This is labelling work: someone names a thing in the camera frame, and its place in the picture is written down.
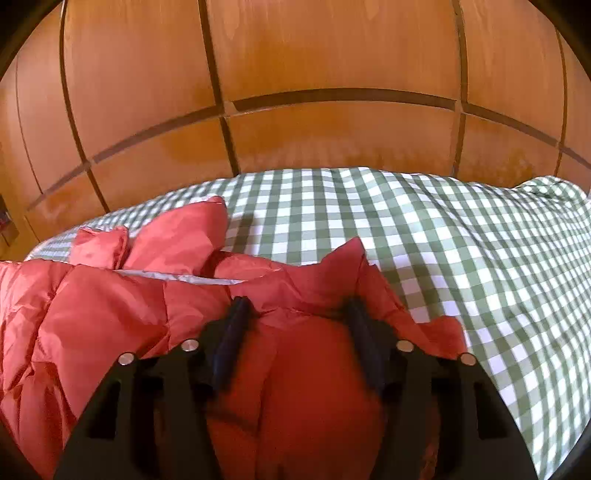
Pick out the green checked blanket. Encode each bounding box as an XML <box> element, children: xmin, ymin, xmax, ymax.
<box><xmin>23</xmin><ymin>166</ymin><xmax>591</xmax><ymax>480</ymax></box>

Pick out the wooden wardrobe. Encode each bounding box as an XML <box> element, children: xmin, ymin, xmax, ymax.
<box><xmin>0</xmin><ymin>0</ymin><xmax>591</xmax><ymax>252</ymax></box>

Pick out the orange puffer jacket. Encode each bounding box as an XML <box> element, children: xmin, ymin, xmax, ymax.
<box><xmin>0</xmin><ymin>196</ymin><xmax>469</xmax><ymax>480</ymax></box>

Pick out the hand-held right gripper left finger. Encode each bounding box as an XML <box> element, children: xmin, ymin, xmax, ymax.
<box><xmin>53</xmin><ymin>298</ymin><xmax>252</xmax><ymax>480</ymax></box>

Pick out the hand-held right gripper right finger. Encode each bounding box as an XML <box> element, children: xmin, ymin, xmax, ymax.
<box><xmin>346</xmin><ymin>300</ymin><xmax>539</xmax><ymax>480</ymax></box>

